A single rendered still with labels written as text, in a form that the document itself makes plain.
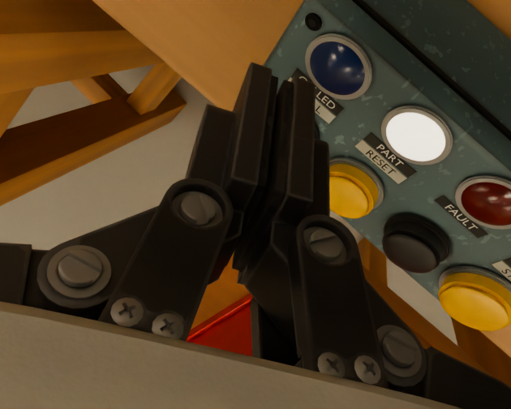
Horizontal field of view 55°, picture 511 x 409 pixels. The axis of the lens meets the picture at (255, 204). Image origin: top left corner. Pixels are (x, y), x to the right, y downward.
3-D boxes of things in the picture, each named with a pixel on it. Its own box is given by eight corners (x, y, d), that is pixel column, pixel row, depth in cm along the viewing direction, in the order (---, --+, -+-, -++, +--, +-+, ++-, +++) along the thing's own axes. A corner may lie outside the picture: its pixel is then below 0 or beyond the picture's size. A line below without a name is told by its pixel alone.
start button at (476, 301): (478, 319, 22) (470, 341, 21) (430, 277, 22) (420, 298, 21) (534, 307, 19) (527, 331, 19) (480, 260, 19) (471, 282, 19)
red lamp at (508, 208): (490, 231, 18) (499, 248, 17) (445, 192, 18) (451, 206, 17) (533, 196, 17) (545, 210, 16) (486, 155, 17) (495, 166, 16)
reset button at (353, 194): (358, 212, 21) (347, 230, 21) (316, 175, 21) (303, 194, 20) (392, 190, 19) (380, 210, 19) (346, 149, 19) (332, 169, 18)
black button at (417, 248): (419, 264, 21) (410, 284, 21) (378, 228, 21) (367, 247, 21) (459, 247, 19) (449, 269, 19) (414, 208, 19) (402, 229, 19)
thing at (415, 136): (418, 170, 18) (422, 181, 16) (372, 130, 18) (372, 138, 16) (458, 131, 17) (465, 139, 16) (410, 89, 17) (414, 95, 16)
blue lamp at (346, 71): (345, 105, 18) (343, 113, 16) (298, 65, 17) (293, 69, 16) (382, 64, 17) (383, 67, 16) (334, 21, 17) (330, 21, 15)
